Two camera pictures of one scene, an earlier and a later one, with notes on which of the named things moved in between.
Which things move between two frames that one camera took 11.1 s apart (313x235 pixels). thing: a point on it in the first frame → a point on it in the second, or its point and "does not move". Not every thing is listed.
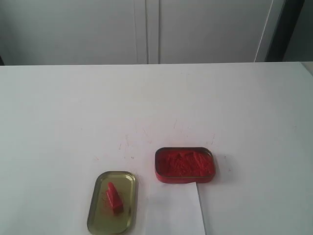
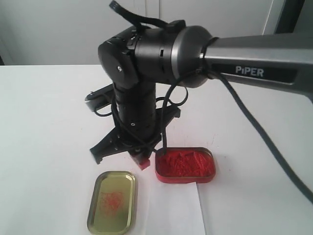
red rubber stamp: (114, 199) → (144, 163)
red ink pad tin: (184, 165) does not move
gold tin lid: (101, 219) does not move
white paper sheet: (173, 209) does not move
